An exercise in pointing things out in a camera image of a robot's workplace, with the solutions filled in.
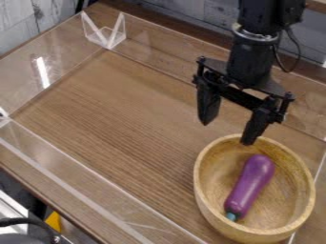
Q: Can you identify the clear acrylic corner bracket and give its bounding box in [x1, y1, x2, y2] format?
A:
[80, 12, 125, 50]

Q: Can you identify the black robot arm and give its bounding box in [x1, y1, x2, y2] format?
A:
[192, 0, 306, 146]

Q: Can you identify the clear acrylic tray wall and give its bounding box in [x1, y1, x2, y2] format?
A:
[0, 108, 206, 244]

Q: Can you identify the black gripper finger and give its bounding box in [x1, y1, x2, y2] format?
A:
[240, 108, 270, 146]
[196, 81, 220, 126]

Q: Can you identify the brown wooden bowl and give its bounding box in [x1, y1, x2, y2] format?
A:
[194, 134, 315, 244]

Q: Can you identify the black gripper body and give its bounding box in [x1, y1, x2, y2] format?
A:
[192, 30, 294, 124]

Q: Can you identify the purple toy eggplant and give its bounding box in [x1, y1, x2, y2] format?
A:
[224, 154, 275, 222]

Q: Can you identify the yellow black device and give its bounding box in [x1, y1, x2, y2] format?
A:
[26, 212, 88, 244]

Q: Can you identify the black cable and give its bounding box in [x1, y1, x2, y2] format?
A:
[0, 217, 55, 239]

